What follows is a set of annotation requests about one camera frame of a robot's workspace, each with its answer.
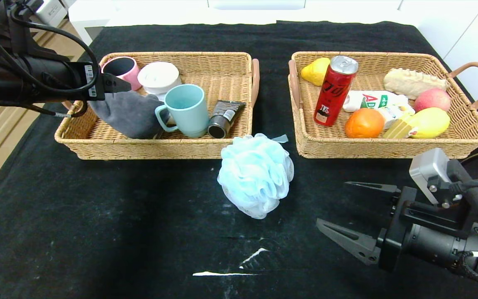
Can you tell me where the small yellow drink carton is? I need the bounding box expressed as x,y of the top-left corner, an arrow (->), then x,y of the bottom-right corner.
382,113 -> 415,140

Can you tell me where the white AD drink bottle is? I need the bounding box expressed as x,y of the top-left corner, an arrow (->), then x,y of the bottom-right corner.
344,91 -> 408,113

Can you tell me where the grey cloth towel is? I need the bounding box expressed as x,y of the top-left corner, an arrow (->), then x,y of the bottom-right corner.
88,90 -> 166,140

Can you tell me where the teal mug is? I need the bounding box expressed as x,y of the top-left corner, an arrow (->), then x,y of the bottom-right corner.
154,84 -> 210,138

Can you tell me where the woven wicker basket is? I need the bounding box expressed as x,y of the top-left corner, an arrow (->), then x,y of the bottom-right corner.
288,51 -> 478,159
54,51 -> 260,160

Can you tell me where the white round ceramic jar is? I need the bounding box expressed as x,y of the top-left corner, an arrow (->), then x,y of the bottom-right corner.
137,61 -> 182,101

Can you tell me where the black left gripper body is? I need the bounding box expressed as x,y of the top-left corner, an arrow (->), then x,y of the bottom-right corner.
33,57 -> 105,103

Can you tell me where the black cosmetic tube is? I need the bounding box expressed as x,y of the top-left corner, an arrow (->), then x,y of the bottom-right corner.
207,100 -> 246,139

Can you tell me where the light blue bath loofah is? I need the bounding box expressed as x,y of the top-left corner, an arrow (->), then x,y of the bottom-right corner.
217,133 -> 295,220

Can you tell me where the white side bench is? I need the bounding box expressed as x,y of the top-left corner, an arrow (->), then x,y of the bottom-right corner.
68,0 -> 117,47

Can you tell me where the red peach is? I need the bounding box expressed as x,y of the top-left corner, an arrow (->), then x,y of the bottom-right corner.
414,88 -> 451,113

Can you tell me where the yellow lemon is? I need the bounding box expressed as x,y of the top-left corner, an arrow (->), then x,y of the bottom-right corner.
409,108 -> 450,139

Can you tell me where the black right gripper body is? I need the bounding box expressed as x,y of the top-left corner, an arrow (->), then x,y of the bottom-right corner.
378,186 -> 478,273

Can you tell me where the orange fruit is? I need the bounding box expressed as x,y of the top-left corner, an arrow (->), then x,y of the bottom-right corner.
344,108 -> 385,139

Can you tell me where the striped bread loaf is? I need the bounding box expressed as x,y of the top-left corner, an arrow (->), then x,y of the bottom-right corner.
383,69 -> 449,100

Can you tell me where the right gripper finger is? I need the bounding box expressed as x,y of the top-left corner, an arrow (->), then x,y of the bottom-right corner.
315,218 -> 382,266
344,181 -> 402,194

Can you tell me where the yellow pear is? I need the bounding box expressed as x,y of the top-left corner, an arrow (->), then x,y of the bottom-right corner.
300,57 -> 331,87

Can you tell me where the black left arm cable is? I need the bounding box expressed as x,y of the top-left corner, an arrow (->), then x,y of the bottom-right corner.
0,0 -> 100,119

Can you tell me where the red soda can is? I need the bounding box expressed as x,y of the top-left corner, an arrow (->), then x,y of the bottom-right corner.
314,56 -> 359,127

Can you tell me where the white yellow snack carton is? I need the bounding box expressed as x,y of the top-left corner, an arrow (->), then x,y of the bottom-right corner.
376,104 -> 416,129

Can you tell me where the black tablecloth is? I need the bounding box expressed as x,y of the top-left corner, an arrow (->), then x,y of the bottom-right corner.
0,21 -> 478,299

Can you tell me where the pink plastic cup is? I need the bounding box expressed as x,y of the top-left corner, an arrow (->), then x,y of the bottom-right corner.
101,56 -> 142,92

